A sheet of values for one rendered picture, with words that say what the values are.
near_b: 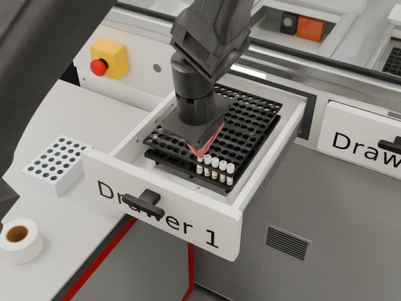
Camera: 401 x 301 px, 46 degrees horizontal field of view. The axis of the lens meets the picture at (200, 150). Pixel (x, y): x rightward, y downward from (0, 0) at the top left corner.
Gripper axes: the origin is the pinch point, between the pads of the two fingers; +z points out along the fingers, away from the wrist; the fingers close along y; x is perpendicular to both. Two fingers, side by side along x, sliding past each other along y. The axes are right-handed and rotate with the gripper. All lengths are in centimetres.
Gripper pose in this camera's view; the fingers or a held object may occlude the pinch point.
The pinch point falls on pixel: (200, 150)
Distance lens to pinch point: 80.0
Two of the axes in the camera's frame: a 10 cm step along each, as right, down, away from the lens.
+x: 8.2, 4.0, -4.0
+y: -5.6, 6.6, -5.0
